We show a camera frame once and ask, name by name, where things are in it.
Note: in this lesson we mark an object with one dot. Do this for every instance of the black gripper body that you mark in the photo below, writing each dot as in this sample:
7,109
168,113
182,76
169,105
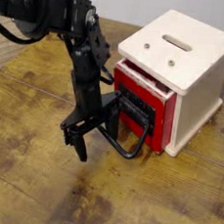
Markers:
92,108

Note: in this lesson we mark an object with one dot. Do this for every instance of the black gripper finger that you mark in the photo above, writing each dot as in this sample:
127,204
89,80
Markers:
77,141
112,125

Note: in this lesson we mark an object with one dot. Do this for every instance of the red drawer with black handle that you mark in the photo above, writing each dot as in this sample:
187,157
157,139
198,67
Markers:
146,106

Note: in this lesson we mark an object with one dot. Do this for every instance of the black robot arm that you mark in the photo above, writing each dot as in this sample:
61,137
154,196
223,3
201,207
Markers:
77,23

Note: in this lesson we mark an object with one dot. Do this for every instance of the white wooden drawer box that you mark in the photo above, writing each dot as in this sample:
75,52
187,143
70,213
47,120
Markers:
186,56

